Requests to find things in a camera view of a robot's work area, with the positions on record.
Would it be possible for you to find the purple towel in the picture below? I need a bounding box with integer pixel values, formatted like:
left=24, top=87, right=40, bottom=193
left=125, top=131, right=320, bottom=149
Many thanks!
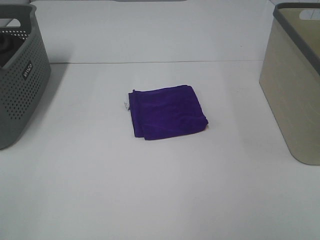
left=128, top=85, right=209, bottom=141

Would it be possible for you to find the beige plastic basket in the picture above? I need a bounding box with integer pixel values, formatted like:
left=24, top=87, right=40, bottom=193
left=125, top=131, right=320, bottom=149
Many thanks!
left=259, top=2, right=320, bottom=166

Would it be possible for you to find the grey perforated plastic basket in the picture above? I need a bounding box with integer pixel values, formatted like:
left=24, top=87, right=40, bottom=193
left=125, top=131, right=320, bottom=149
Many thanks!
left=0, top=4, right=51, bottom=149

